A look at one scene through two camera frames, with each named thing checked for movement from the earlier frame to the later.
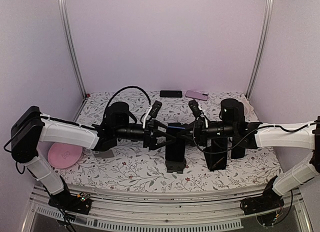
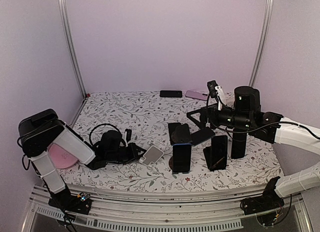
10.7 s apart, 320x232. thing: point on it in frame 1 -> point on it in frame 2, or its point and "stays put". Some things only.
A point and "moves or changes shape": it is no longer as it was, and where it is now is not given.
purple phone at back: x=196 y=95 stays put
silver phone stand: x=106 y=154 moves or changes shape
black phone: x=171 y=94 stays put
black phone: x=175 y=143 -> x=181 y=157
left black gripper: x=151 y=141 -> x=134 y=149
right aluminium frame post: x=265 y=32 stays put
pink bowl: x=62 y=155 stays put
